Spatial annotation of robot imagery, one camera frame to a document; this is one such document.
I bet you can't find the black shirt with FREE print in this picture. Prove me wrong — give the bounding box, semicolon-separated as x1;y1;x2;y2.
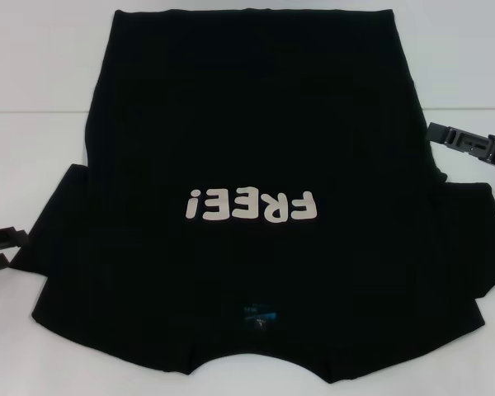
8;8;495;375

